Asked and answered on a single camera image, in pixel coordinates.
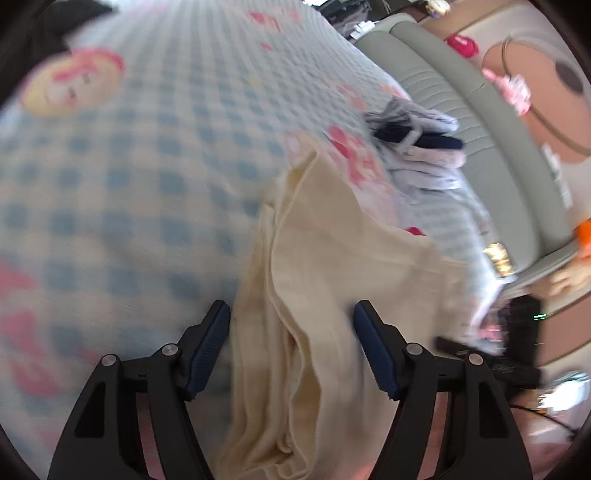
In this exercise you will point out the grey round disc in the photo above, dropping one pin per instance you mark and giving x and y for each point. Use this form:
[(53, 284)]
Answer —
[(569, 76)]

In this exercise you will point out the blue checkered printed blanket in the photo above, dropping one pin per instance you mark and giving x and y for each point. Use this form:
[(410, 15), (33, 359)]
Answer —
[(161, 161)]

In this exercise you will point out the white charger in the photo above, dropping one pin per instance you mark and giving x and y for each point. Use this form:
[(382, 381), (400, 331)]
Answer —
[(362, 28)]

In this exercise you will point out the pink plush toy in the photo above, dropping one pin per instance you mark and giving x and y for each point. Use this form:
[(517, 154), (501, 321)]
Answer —
[(512, 90)]

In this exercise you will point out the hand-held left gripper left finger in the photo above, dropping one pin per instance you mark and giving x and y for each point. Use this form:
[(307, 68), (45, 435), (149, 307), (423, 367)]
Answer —
[(210, 346)]

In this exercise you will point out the yellow purple plush toy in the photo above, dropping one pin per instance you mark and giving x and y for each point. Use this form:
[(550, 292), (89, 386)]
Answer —
[(438, 7)]

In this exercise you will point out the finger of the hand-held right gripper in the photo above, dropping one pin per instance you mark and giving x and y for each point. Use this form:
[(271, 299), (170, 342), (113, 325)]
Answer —
[(461, 347)]

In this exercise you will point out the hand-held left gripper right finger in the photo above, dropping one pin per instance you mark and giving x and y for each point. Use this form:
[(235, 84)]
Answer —
[(376, 350)]

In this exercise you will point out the black jacket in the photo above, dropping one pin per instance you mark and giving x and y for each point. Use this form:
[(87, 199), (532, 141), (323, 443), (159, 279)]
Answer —
[(32, 32)]

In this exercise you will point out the orange object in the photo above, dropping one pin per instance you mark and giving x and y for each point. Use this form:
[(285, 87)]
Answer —
[(582, 235)]

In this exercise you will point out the red plush toy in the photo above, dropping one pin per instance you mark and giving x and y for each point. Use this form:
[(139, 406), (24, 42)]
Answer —
[(461, 44)]

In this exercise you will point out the thin hoop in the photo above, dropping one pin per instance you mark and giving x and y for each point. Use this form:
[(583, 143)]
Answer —
[(545, 124)]

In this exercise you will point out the pink and cream shirt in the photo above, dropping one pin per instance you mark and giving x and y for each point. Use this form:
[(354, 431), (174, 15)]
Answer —
[(332, 286)]

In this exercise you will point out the grey padded headboard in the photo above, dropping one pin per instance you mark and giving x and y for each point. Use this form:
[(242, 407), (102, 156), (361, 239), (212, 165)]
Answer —
[(485, 124)]

